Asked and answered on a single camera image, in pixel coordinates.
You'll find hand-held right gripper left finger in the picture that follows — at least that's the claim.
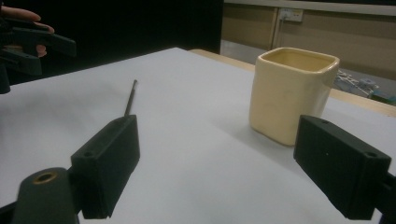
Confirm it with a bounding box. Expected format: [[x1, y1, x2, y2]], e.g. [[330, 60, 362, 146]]
[[70, 114, 141, 220]]

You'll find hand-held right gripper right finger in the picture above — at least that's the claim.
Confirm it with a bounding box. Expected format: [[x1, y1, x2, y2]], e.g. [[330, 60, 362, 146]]
[[292, 114, 392, 220]]

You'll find thin dark pen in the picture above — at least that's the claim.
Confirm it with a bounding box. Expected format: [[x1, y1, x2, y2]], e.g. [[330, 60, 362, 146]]
[[124, 79, 138, 118]]

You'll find small wooden box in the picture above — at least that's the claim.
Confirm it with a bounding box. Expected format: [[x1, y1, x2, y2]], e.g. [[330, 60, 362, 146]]
[[248, 47, 341, 147]]

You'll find green blue plastic bag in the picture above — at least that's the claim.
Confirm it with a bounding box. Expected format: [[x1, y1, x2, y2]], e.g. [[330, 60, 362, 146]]
[[334, 69, 396, 105]]

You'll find black curtain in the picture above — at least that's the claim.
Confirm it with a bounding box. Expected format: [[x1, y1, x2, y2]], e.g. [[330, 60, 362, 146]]
[[0, 0, 224, 86]]

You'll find white wall socket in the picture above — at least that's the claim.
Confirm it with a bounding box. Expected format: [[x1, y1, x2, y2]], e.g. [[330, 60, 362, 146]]
[[278, 7, 304, 23]]

